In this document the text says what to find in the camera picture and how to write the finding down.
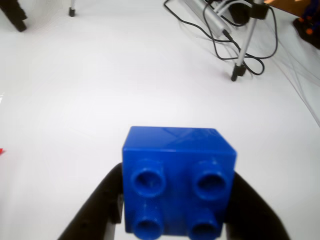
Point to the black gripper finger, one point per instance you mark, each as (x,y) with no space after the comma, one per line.
(250,212)
(100,200)

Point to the orange and black robot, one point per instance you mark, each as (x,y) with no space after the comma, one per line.
(308,27)

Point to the blue lego brick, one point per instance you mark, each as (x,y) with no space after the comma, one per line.
(175,155)

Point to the black stepped stand foot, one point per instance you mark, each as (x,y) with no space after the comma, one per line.
(15,15)

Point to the black tripod hub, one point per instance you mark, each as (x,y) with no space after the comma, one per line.
(238,15)

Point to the silver tripod leg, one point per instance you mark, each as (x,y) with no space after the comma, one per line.
(246,42)
(72,7)

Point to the silver metal bar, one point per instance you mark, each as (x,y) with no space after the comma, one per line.
(212,17)

